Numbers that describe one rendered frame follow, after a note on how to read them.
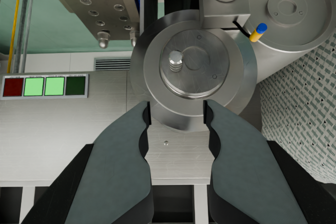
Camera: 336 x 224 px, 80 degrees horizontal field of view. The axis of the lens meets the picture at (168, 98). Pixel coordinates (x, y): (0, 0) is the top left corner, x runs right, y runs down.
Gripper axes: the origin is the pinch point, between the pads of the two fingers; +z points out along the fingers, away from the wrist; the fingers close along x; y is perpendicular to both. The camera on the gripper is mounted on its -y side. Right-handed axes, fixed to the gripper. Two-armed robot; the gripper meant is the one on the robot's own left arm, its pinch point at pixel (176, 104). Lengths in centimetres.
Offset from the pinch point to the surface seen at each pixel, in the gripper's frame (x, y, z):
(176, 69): 0.1, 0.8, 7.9
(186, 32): 1.4, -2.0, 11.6
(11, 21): -186, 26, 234
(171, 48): -0.3, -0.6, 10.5
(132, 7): -8.7, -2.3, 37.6
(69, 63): -157, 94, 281
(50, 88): -35, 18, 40
